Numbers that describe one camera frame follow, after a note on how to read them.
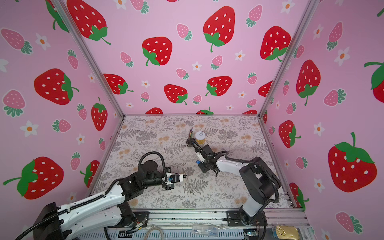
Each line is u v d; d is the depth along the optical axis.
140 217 0.75
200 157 0.84
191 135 1.07
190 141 1.03
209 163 0.68
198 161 0.95
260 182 0.46
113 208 0.61
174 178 0.57
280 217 0.76
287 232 0.66
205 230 0.70
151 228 0.71
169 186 0.63
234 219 0.73
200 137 1.00
